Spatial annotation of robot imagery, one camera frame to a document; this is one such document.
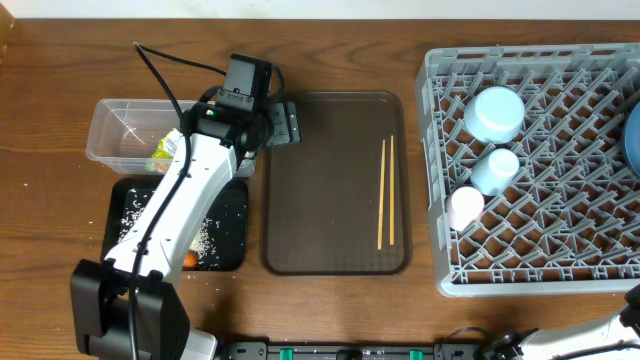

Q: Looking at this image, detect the wooden chopstick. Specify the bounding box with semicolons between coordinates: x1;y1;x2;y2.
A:
377;139;386;250
389;135;395;247

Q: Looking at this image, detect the white cooked rice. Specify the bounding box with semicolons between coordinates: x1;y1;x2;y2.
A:
117;188;220;270

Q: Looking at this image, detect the orange carrot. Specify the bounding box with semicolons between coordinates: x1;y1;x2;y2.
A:
183;251;199;270

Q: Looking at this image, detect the pink cup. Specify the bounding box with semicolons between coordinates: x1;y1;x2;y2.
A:
445;186;485;231

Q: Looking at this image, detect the light blue bowl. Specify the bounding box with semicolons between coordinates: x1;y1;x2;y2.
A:
463;86;525;144

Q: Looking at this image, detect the light blue cup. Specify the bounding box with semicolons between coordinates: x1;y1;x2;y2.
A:
470;148;520;196

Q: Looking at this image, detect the dark blue plate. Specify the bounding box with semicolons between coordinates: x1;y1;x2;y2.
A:
622;104;640;177

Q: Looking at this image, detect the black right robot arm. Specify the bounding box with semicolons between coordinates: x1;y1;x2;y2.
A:
476;285;639;360

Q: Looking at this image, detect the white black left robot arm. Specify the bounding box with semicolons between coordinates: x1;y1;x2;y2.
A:
70;102;301;359

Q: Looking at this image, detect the black waste tray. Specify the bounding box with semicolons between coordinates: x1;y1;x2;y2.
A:
101;176;249;271

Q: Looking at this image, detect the grey dishwasher rack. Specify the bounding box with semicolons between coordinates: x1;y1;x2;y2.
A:
415;43;639;297

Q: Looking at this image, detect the brown plastic serving tray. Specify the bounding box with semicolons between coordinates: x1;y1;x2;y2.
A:
261;91;412;276

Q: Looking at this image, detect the green yellow snack wrapper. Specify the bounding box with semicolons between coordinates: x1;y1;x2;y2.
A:
145;128;182;174

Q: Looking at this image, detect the clear plastic bin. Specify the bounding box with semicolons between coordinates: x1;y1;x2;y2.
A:
85;97;257;178

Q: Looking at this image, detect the black mounting rail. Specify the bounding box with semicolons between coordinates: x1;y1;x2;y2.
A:
214;342;479;360

